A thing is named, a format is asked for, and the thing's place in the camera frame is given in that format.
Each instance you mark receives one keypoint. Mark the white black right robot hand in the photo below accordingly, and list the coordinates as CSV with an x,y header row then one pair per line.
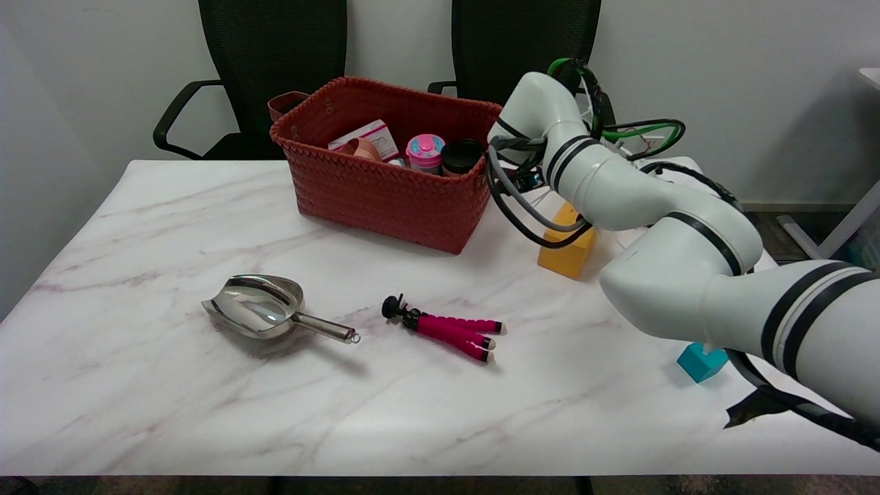
x,y
528,180

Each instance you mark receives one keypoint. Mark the yellow rectangular box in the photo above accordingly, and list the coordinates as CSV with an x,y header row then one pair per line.
x,y
567,258

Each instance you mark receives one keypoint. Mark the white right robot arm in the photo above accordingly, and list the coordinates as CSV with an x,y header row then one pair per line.
x,y
687,254

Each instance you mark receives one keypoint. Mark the pink white carton box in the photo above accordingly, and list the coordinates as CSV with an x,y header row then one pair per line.
x,y
377,133

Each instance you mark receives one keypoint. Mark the black lidded jar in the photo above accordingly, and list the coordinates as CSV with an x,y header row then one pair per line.
x,y
460,155

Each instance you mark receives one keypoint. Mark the pink lidded container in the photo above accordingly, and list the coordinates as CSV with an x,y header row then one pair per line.
x,y
425,148

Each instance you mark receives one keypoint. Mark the black mesh office chair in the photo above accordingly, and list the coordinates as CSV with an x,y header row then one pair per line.
x,y
275,55
495,48

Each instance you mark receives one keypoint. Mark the red woven basket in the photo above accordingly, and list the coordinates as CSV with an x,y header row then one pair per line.
x,y
385,192

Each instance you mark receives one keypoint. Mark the peach plastic cup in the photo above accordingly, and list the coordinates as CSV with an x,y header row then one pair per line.
x,y
361,148

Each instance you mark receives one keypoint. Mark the pink flexible mini tripod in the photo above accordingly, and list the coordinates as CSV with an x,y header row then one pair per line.
x,y
447,330

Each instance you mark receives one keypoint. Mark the teal cube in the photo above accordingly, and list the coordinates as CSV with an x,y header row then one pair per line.
x,y
700,364

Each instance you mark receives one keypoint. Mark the silver metal scoop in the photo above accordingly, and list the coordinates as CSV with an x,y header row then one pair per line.
x,y
258,306

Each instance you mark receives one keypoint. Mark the white desk frame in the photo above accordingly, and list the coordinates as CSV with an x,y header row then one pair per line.
x,y
849,227

